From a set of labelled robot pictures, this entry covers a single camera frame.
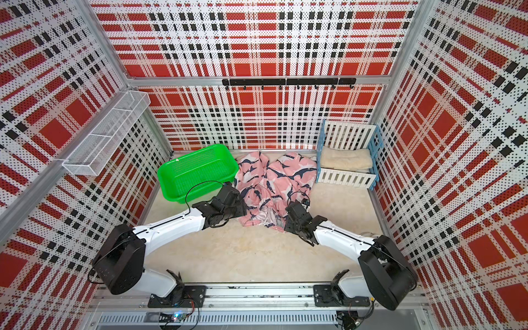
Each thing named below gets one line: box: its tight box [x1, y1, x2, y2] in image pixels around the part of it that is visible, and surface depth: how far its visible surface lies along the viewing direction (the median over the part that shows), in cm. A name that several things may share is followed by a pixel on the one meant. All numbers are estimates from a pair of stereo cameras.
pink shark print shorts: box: [233, 151, 318, 231], surface depth 106 cm
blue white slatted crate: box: [316, 119, 384, 191], surface depth 110 cm
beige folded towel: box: [320, 145, 373, 173], surface depth 109 cm
